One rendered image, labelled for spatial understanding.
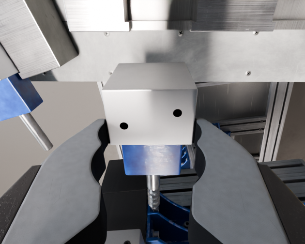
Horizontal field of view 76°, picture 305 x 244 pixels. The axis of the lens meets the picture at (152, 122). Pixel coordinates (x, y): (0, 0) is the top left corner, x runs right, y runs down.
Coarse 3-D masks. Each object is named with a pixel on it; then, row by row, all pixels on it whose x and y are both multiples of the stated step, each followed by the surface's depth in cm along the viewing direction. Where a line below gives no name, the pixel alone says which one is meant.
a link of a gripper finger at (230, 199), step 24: (216, 144) 9; (240, 144) 9; (216, 168) 8; (240, 168) 8; (192, 192) 7; (216, 192) 7; (240, 192) 7; (264, 192) 7; (192, 216) 6; (216, 216) 6; (240, 216) 6; (264, 216) 6; (192, 240) 6; (216, 240) 5; (240, 240) 5; (264, 240) 5; (288, 240) 5
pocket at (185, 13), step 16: (128, 0) 16; (144, 0) 16; (160, 0) 16; (176, 0) 16; (192, 0) 16; (128, 16) 17; (144, 16) 17; (160, 16) 17; (176, 16) 17; (192, 16) 16
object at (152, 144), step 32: (128, 64) 14; (160, 64) 14; (128, 96) 10; (160, 96) 10; (192, 96) 10; (128, 128) 11; (160, 128) 11; (192, 128) 11; (128, 160) 14; (160, 160) 14
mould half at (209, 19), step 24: (72, 0) 14; (96, 0) 14; (120, 0) 14; (216, 0) 14; (240, 0) 14; (264, 0) 14; (72, 24) 15; (96, 24) 15; (120, 24) 15; (192, 24) 14; (216, 24) 14; (240, 24) 14; (264, 24) 14
